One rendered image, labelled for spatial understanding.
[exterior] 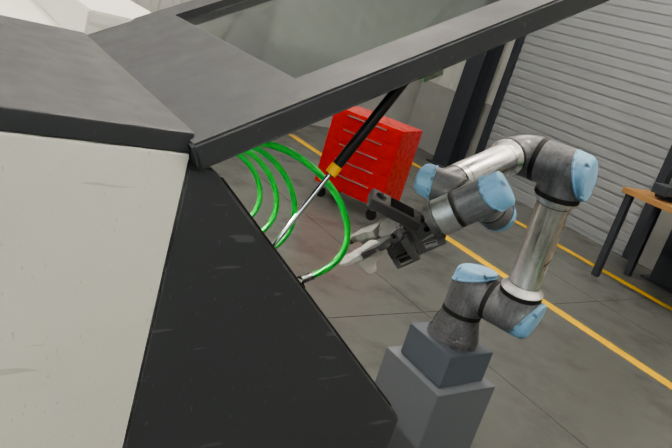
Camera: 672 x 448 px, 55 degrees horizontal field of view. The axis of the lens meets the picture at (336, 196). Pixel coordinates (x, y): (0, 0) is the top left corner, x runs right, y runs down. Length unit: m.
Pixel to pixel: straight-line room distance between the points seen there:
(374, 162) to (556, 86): 3.54
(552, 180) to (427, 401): 0.70
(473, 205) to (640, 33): 6.97
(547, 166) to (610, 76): 6.54
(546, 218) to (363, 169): 4.07
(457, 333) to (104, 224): 1.23
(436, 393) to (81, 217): 1.23
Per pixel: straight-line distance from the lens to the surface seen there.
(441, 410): 1.91
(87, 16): 1.53
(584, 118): 8.25
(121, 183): 0.87
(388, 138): 5.56
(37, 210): 0.87
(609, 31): 8.32
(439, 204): 1.26
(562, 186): 1.67
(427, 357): 1.91
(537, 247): 1.74
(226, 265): 0.98
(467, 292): 1.84
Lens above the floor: 1.71
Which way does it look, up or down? 16 degrees down
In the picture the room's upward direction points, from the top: 17 degrees clockwise
